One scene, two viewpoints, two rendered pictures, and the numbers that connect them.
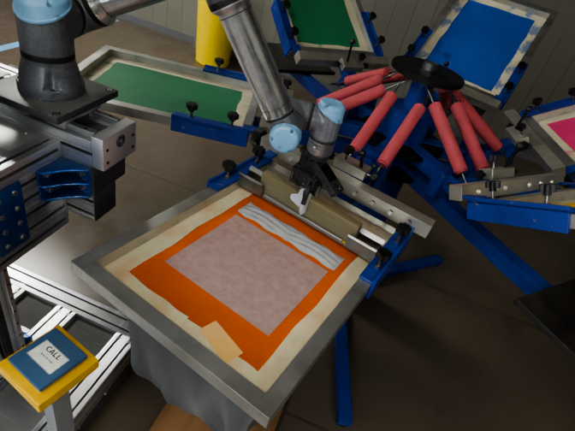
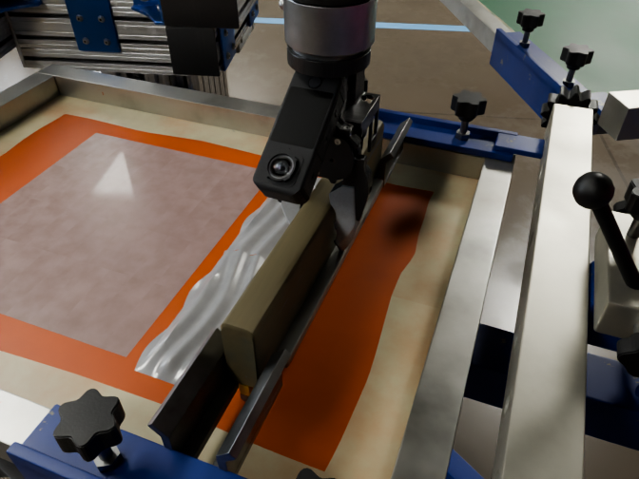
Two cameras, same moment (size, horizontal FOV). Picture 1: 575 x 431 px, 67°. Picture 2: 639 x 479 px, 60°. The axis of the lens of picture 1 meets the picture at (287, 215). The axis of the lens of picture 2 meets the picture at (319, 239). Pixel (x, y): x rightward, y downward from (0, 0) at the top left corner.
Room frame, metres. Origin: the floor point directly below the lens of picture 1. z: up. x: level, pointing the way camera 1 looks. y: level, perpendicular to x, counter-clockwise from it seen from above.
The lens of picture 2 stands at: (1.09, -0.50, 1.39)
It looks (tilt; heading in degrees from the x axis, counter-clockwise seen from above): 41 degrees down; 87
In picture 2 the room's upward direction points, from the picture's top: straight up
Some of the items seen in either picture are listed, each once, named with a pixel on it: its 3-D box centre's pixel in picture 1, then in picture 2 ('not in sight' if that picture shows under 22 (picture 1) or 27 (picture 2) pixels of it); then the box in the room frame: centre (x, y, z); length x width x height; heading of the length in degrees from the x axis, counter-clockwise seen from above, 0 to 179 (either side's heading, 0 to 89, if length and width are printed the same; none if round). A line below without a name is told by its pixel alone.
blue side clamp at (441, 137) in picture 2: (240, 175); (402, 143); (1.24, 0.19, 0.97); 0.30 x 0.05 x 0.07; 156
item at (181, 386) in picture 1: (184, 367); not in sight; (0.64, 0.15, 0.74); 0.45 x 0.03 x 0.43; 66
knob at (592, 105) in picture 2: (261, 138); (569, 118); (1.47, 0.17, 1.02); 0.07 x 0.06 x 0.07; 156
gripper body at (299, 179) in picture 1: (311, 168); (331, 106); (1.12, -0.03, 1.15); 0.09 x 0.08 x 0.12; 66
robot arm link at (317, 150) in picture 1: (319, 145); (326, 20); (1.12, -0.03, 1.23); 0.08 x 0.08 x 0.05
